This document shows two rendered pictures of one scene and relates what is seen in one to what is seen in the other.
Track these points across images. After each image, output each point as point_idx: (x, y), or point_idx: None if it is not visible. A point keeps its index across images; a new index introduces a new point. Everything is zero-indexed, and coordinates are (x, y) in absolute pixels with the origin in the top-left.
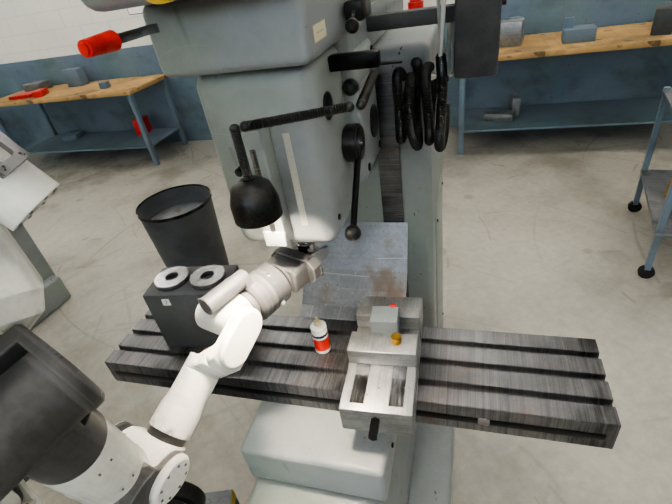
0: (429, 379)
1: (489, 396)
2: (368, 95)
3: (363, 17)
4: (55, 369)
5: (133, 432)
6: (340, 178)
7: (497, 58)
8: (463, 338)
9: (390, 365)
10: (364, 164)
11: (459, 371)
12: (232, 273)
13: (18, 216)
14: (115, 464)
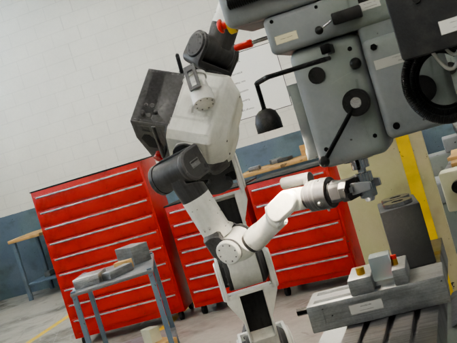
0: (369, 324)
1: (353, 342)
2: (279, 72)
3: (334, 23)
4: (179, 156)
5: (240, 229)
6: (336, 124)
7: (400, 47)
8: (423, 320)
9: None
10: (386, 122)
11: (380, 329)
12: (406, 205)
13: (193, 105)
14: (199, 214)
